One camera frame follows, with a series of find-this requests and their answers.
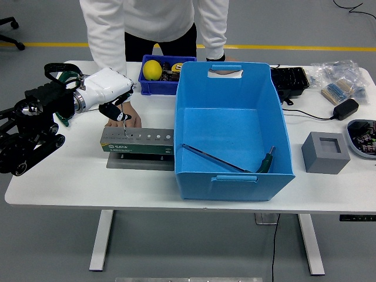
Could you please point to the person's left hand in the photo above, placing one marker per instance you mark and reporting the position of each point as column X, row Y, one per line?
column 230, row 58

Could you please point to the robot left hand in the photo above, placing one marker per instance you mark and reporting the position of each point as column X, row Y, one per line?
column 105, row 85

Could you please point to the green grey hex key stand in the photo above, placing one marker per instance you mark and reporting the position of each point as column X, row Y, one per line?
column 132, row 147

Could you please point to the large light blue box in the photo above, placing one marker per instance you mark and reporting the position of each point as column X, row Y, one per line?
column 223, row 126

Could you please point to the person's left forearm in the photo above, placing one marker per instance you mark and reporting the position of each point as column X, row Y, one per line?
column 216, row 38

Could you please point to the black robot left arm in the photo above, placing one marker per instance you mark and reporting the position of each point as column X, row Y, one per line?
column 29, row 141

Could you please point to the grey metal box under desk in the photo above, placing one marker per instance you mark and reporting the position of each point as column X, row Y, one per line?
column 264, row 218

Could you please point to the yellow lemon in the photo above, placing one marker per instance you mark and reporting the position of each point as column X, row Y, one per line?
column 152, row 70

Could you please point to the small dark blue bin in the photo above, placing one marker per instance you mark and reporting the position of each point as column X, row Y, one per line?
column 158, row 88

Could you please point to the yellow black tape measure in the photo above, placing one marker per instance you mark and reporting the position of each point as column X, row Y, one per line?
column 177, row 67

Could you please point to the black plastic tray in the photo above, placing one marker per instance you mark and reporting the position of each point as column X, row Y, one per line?
column 289, row 79

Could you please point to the dark brown cylindrical part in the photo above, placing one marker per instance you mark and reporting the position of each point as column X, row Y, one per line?
column 166, row 65

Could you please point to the dark metal parts cluster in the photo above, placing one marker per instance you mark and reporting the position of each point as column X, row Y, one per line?
column 169, row 77

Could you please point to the yellow floor tape line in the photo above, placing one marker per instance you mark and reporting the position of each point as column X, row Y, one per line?
column 293, row 47

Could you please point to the person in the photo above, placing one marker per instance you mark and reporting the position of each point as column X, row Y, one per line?
column 158, row 17

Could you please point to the black office chair base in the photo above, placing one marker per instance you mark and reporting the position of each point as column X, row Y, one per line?
column 20, row 46

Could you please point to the blue resistor strip bundle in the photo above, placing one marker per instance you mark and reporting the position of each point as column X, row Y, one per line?
column 332, row 91

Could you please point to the clear bag of blue components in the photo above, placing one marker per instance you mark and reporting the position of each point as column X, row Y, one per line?
column 337, row 69

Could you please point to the tan resistor strip bundle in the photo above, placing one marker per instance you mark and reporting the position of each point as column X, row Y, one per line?
column 346, row 85

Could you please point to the black power adapter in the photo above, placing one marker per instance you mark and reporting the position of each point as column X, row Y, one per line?
column 346, row 109

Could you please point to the clear plastic bag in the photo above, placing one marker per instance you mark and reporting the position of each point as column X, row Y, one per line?
column 361, row 92

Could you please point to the grey block with square recess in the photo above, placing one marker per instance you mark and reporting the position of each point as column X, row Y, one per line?
column 323, row 164

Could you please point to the grey-blue oval tray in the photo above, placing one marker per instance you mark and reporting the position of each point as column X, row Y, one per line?
column 352, row 147

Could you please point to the white desk leg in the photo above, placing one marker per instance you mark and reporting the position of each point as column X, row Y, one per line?
column 101, row 241
column 311, row 243

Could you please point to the pile of circuit parts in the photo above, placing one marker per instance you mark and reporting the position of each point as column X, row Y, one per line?
column 365, row 138

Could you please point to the black desk control panel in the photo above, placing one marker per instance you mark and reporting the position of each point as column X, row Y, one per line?
column 357, row 218

